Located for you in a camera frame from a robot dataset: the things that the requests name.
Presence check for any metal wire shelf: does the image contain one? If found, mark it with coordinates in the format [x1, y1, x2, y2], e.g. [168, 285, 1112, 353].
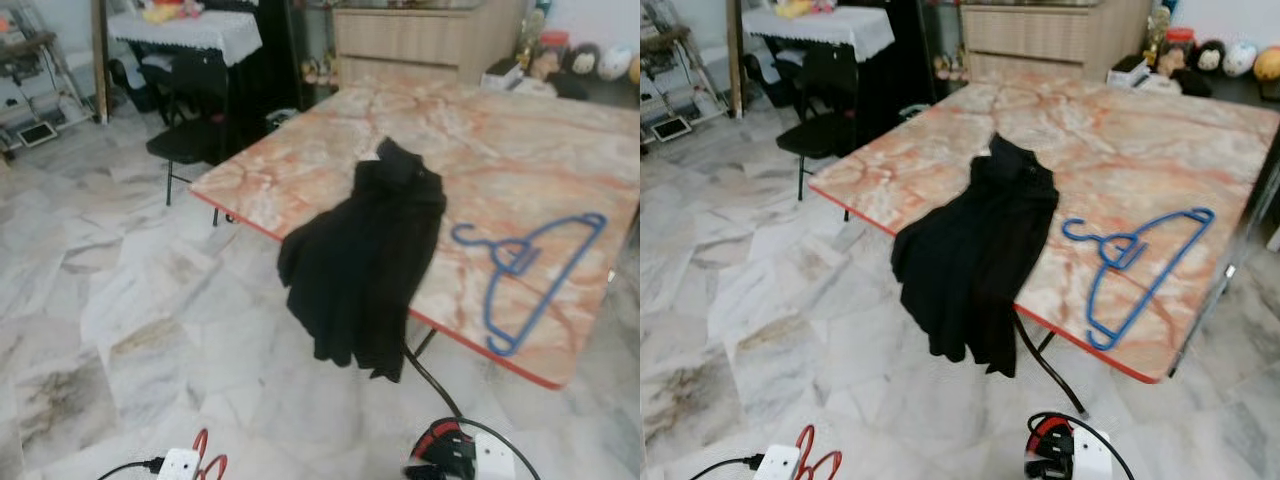
[640, 0, 736, 151]
[0, 0, 96, 161]

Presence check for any light wooden cabinet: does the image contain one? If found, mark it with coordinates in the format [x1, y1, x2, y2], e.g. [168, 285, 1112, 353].
[332, 0, 526, 86]
[960, 0, 1151, 83]

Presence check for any white round plush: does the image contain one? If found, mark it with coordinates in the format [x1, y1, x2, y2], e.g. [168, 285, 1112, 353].
[1222, 40, 1259, 78]
[598, 45, 633, 81]

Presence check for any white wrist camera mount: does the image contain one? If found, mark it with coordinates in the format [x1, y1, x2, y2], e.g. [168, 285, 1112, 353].
[475, 432, 516, 480]
[752, 444, 801, 480]
[158, 448, 203, 480]
[1070, 428, 1113, 480]

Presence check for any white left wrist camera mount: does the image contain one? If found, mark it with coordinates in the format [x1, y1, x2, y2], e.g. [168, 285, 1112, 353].
[158, 448, 203, 480]
[752, 444, 801, 480]

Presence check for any blue plastic hanger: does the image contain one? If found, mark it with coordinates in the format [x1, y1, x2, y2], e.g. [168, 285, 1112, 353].
[450, 212, 608, 357]
[1062, 207, 1216, 351]

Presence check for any black chair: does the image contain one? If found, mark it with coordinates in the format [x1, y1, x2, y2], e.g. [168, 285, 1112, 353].
[775, 45, 891, 201]
[145, 55, 266, 206]

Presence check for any red plastic hanger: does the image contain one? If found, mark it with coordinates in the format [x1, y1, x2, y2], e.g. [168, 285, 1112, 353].
[192, 428, 229, 480]
[795, 425, 843, 480]

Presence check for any marble pattern folding table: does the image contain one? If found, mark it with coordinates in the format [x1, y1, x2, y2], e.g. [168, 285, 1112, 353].
[808, 72, 1280, 416]
[188, 70, 641, 419]

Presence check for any white lace tablecloth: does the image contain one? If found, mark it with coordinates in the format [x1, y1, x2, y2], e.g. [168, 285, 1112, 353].
[108, 8, 263, 66]
[742, 5, 896, 63]

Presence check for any silver clothes rack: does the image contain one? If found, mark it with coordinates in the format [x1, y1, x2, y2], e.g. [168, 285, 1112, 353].
[1165, 135, 1280, 379]

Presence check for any black garment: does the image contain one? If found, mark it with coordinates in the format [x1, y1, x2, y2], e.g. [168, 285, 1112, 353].
[890, 133, 1059, 379]
[277, 138, 448, 383]

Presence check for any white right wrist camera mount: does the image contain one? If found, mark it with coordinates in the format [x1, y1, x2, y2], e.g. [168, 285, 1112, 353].
[1070, 428, 1113, 480]
[475, 432, 516, 480]

